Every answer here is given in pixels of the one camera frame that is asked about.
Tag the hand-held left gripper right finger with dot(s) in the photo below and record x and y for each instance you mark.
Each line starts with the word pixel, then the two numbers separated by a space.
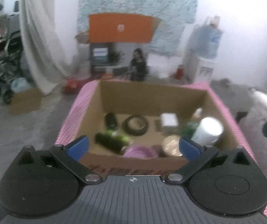
pixel 190 148

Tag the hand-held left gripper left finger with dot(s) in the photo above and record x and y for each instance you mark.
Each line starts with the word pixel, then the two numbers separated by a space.
pixel 77 147

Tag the brown jar with gold lid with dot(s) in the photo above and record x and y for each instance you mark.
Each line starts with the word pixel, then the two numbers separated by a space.
pixel 170 145

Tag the white bottle with green label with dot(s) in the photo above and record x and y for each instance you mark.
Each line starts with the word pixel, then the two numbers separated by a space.
pixel 207 130

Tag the small clear dropper bottle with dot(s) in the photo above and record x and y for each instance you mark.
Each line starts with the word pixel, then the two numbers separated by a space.
pixel 197 113

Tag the white charger plug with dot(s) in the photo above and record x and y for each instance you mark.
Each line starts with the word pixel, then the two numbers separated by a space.
pixel 169 119

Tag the black cylinder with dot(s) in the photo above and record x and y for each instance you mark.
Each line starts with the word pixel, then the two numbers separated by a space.
pixel 111 121

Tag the pink round container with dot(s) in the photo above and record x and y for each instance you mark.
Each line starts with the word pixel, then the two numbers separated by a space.
pixel 139 151

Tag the pink checkered tablecloth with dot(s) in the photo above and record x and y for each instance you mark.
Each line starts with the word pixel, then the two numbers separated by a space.
pixel 70 126

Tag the white fluffy cloth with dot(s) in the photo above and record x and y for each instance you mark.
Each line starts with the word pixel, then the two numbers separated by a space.
pixel 264 102

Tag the dark green bottle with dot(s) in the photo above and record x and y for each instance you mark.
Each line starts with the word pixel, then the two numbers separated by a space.
pixel 110 142

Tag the grey blanket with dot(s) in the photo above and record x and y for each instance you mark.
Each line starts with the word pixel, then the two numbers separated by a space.
pixel 264 168

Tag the small red bag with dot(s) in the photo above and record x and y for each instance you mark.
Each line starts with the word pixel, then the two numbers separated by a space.
pixel 72 85

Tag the plain cardboard box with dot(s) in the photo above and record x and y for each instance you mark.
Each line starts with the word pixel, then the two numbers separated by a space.
pixel 25 101

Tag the red fire extinguisher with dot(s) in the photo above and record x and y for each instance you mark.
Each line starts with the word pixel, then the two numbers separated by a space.
pixel 179 72

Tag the white water dispenser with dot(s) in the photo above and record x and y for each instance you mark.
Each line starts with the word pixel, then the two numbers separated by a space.
pixel 201 70

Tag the clear plastic bag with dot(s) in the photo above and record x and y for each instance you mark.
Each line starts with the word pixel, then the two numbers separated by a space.
pixel 20 85

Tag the dark monitor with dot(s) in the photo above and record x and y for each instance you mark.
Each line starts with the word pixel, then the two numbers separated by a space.
pixel 100 56

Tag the small green plant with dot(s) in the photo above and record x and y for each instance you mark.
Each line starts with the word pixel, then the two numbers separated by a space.
pixel 117 57

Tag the white curtain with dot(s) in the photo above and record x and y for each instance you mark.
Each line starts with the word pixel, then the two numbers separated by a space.
pixel 40 39

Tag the orange box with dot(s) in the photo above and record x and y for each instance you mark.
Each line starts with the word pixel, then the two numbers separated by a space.
pixel 114 28

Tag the metal wheelchair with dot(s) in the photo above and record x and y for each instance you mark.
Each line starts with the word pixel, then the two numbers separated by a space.
pixel 10 42

